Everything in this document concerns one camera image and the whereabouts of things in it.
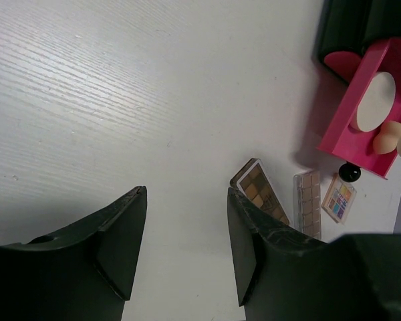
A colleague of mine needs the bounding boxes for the black drawer organizer case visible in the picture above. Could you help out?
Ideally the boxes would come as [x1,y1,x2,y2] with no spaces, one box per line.
[314,1,401,84]

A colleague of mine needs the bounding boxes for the small colourful eyeshadow palette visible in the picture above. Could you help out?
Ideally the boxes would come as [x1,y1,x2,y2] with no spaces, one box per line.
[321,174,357,224]

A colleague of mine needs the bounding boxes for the pink bottom drawer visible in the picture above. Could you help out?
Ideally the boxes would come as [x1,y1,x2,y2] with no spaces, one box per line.
[323,51,362,83]

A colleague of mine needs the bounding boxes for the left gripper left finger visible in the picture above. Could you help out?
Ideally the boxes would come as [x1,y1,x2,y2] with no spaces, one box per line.
[0,186,147,320]

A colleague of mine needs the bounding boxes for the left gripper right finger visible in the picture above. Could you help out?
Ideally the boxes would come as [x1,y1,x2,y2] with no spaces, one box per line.
[227,189,401,320]

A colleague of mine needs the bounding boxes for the brown eyeshadow palette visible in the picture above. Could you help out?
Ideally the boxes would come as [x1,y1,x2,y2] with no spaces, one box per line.
[229,158,291,225]

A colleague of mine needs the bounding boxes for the round white powder puff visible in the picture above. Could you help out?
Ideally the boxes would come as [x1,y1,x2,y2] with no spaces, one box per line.
[350,72,396,132]

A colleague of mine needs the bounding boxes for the pink drawer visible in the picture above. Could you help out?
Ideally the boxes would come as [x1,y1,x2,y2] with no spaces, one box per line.
[323,51,362,83]
[318,38,401,177]

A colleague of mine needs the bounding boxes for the clear nude eyeshadow palette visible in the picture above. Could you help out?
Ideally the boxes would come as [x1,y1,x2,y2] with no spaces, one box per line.
[293,171,321,240]

